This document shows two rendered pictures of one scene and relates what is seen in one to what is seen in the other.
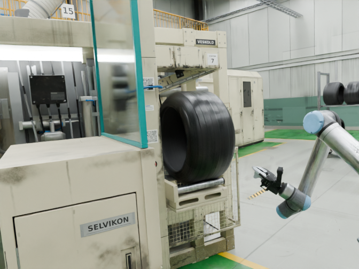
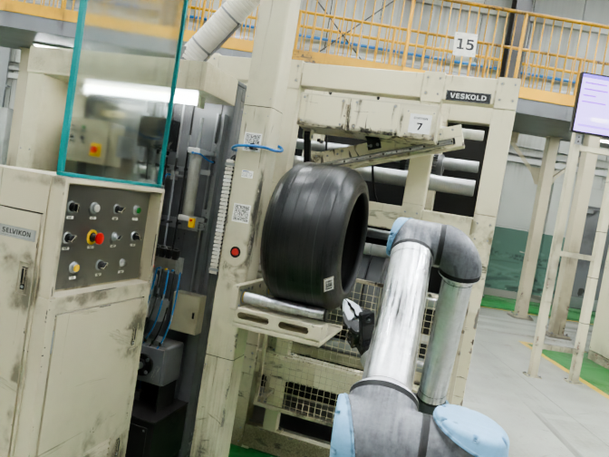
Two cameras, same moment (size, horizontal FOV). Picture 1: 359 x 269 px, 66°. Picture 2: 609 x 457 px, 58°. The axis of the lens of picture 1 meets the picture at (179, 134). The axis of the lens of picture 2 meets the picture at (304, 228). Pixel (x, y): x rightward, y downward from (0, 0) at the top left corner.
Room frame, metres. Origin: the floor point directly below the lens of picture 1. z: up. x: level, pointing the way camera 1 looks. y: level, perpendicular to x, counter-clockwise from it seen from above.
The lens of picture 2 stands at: (0.13, -1.60, 1.32)
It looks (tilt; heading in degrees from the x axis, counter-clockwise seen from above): 3 degrees down; 44
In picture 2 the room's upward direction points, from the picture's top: 9 degrees clockwise
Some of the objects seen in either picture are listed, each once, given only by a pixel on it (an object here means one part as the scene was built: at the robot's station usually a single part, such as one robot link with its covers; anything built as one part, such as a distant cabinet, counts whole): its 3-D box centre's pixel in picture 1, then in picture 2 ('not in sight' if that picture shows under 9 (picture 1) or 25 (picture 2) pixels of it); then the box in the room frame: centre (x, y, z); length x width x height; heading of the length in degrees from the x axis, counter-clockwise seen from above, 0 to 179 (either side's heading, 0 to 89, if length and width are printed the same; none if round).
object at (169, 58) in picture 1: (176, 60); (370, 121); (2.07, -0.01, 1.71); 0.61 x 0.25 x 0.15; 117
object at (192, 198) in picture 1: (198, 196); (279, 322); (1.62, -0.10, 0.84); 0.36 x 0.09 x 0.06; 117
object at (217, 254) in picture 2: not in sight; (225, 217); (1.55, 0.25, 1.19); 0.05 x 0.04 x 0.48; 27
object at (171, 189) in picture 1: (162, 186); (254, 292); (1.66, 0.13, 0.90); 0.40 x 0.03 x 0.10; 27
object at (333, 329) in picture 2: (188, 196); (290, 325); (1.75, -0.03, 0.80); 0.37 x 0.36 x 0.02; 27
